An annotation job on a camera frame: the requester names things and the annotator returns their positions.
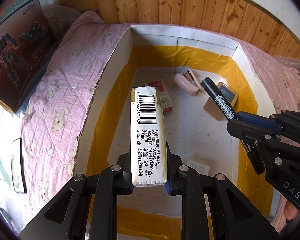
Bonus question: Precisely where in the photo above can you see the tissue pack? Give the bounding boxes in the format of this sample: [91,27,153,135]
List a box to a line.
[130,86,167,187]

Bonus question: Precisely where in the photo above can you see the bubble wrap roll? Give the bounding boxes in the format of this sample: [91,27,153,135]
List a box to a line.
[274,56,300,75]

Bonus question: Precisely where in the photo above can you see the pink bear quilt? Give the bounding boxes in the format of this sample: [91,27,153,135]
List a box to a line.
[21,11,300,231]

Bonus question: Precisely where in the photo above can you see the robot toy box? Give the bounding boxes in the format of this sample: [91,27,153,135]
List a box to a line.
[0,0,55,113]

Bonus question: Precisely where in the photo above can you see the pink stapler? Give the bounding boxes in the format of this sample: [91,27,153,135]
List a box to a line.
[174,69,203,96]

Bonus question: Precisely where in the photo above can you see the person's right hand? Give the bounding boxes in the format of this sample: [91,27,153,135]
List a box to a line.
[283,198,299,221]

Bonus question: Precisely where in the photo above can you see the black marker pen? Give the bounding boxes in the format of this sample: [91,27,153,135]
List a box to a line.
[200,76,241,121]

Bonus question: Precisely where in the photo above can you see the tan small box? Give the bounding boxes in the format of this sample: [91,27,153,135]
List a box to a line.
[203,81,239,122]

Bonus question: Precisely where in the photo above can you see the white cardboard box yellow tape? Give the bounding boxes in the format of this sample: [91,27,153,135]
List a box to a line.
[73,23,278,240]

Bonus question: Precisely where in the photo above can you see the red white small box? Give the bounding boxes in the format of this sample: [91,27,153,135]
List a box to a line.
[147,80,173,113]

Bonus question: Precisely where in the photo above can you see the white card in box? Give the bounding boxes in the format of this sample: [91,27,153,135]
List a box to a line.
[185,159,210,175]

